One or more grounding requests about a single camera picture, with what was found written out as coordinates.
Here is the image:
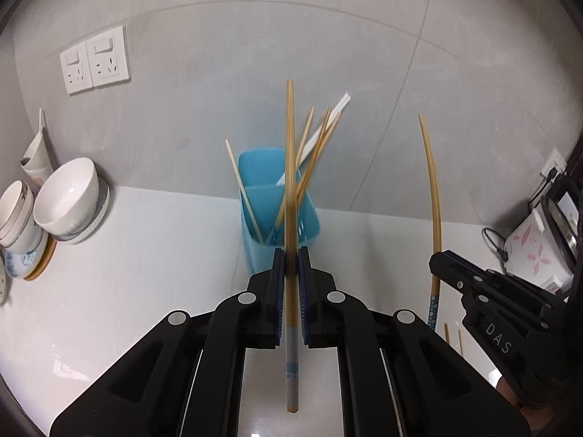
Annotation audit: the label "folded white paper cone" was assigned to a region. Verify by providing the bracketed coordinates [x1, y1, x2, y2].
[20, 108, 54, 183]

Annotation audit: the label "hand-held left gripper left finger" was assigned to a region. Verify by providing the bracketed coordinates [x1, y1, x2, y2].
[48, 248, 287, 437]

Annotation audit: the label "black rice cooker power cable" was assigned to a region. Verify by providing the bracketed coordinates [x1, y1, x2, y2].
[483, 228, 509, 258]

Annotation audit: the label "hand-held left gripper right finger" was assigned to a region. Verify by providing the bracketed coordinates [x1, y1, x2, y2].
[297, 246, 531, 437]

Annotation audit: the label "blue-dotted bamboo chopstick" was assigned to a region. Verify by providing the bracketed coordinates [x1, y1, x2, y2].
[418, 115, 443, 331]

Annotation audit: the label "blue plastic utensil holder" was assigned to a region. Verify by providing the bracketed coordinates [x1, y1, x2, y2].
[237, 148, 322, 279]

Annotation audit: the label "grey-label bamboo chopstick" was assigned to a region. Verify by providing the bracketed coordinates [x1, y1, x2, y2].
[283, 79, 302, 416]

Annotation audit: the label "chopsticks inside blue holder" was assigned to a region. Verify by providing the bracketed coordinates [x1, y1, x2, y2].
[275, 92, 351, 187]

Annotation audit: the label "blue and white patterned bowl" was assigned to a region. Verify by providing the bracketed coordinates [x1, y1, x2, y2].
[2, 232, 48, 279]

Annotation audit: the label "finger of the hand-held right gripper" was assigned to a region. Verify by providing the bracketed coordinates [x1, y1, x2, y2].
[429, 250, 511, 301]

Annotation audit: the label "large white bowl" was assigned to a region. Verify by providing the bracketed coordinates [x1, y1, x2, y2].
[34, 158, 100, 234]

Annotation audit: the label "white ribbed dish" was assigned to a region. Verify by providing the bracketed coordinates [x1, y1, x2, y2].
[55, 177, 110, 244]

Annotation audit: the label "person's right hand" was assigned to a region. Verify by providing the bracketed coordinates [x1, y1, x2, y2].
[497, 373, 562, 437]

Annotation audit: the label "white rice cooker pink flowers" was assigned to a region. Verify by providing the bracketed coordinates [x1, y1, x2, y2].
[503, 182, 583, 293]

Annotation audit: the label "set of wooden chopsticks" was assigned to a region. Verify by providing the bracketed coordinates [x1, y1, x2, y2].
[225, 107, 464, 357]

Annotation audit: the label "white bowl with dark rim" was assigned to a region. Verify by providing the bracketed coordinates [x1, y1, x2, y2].
[0, 181, 37, 247]

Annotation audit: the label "round wooden coaster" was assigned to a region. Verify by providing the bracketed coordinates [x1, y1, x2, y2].
[23, 237, 58, 282]

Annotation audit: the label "white wall socket plate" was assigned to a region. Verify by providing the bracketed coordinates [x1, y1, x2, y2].
[86, 25, 131, 87]
[541, 148, 566, 177]
[60, 41, 95, 95]

